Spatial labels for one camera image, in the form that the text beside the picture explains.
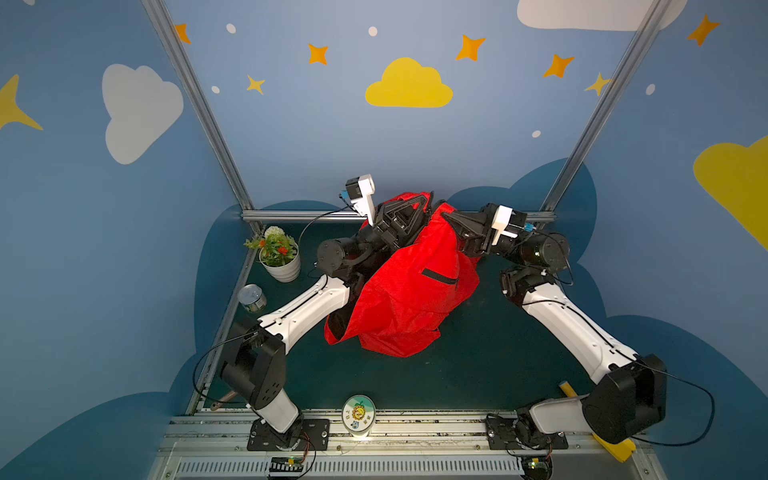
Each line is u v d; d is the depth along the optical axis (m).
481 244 0.54
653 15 0.70
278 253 0.92
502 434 0.74
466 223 0.53
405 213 0.57
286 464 0.73
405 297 0.59
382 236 0.53
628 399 0.42
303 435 0.73
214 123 0.90
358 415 0.70
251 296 0.93
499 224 0.47
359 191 0.52
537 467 0.73
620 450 0.72
